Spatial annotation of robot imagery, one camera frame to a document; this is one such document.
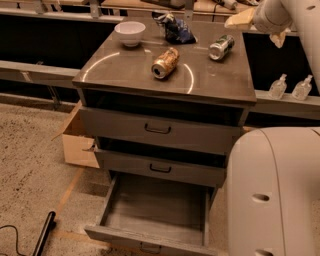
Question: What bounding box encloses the black pole on floor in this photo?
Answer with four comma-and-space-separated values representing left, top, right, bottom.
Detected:
32, 211, 56, 256

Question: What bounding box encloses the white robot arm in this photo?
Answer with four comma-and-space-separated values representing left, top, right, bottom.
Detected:
227, 0, 320, 256

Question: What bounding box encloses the cardboard box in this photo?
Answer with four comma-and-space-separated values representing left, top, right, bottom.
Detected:
51, 102, 99, 168

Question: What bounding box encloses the white bowl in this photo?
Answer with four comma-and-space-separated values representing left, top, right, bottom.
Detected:
114, 21, 146, 47

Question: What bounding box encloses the blue chip bag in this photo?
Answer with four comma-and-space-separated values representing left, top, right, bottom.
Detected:
151, 11, 196, 44

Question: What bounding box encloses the grey drawer cabinet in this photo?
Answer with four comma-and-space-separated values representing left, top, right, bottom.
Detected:
73, 19, 256, 187

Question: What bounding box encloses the wooden background table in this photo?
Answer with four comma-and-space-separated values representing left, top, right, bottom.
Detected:
102, 0, 250, 16

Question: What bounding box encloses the black floor cable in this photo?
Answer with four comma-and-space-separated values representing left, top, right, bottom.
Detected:
0, 224, 26, 256

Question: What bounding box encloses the green soda can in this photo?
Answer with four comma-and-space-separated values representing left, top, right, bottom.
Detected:
209, 35, 235, 61

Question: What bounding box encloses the grey metal rail frame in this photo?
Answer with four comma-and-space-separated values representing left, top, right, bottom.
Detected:
1, 18, 320, 127

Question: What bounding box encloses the grey top drawer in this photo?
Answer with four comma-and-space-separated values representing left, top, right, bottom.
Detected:
79, 107, 240, 155

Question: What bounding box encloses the grey middle drawer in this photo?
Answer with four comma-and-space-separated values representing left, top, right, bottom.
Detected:
95, 149, 226, 187

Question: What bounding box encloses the grey open bottom drawer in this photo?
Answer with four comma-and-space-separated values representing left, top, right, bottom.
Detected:
85, 173, 218, 256

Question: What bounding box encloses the orange soda can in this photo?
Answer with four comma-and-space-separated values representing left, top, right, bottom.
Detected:
151, 47, 180, 79

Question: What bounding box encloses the right clear sanitizer bottle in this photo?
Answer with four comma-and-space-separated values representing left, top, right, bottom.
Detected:
292, 75, 313, 101

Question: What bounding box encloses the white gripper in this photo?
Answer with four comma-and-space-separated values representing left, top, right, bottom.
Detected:
224, 0, 292, 48

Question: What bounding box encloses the clear sanitizer bottle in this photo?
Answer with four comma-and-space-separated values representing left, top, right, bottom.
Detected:
268, 74, 287, 100
292, 75, 313, 101

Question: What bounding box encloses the left clear sanitizer bottle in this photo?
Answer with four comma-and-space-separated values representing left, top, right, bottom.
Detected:
268, 74, 287, 100

